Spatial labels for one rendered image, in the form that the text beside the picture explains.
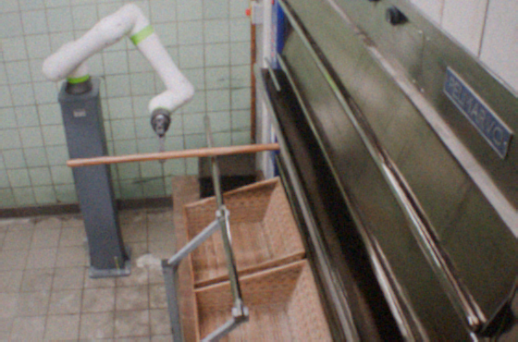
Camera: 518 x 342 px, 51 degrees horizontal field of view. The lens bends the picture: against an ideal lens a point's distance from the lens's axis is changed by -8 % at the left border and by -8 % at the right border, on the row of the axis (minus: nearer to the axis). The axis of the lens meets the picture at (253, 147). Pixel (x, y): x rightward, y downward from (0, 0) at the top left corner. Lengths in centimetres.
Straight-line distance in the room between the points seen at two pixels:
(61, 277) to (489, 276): 298
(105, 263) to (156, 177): 73
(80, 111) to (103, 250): 93
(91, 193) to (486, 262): 253
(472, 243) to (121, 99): 285
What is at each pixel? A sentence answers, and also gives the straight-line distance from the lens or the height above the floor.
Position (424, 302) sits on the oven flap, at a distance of 131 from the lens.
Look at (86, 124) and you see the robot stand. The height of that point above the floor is 104.
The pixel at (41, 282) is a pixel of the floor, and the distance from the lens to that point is 367.
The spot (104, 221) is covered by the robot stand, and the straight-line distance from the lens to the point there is 335.
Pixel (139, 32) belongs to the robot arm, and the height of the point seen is 156.
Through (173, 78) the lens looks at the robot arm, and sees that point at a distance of 266.
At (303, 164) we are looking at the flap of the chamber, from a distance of 192.
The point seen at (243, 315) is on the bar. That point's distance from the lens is 172.
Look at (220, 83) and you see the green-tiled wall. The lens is 360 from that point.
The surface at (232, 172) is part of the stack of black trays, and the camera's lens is 294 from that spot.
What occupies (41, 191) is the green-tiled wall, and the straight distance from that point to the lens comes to 406.
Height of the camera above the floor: 246
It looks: 32 degrees down
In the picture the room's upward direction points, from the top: straight up
